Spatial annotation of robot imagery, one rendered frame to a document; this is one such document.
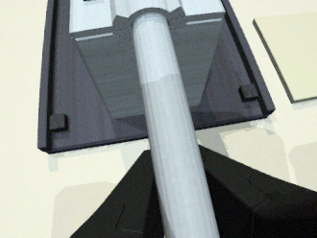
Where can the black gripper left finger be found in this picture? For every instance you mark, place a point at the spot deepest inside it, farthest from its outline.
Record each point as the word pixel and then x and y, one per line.
pixel 131 210

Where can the beige flat square plate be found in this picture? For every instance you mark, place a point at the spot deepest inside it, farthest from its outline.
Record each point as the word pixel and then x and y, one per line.
pixel 291 43

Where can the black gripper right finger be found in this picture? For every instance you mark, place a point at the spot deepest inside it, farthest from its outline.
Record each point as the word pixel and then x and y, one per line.
pixel 250 204

